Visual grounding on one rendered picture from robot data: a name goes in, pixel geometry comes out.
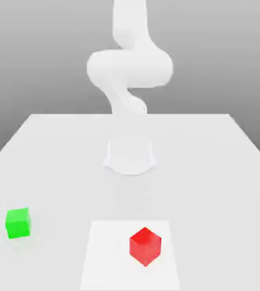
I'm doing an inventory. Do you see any small red cube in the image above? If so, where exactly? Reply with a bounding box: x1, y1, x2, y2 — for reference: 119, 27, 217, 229
129, 226, 162, 267

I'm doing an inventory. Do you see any small green cube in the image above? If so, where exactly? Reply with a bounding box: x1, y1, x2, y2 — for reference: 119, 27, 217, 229
5, 207, 32, 240

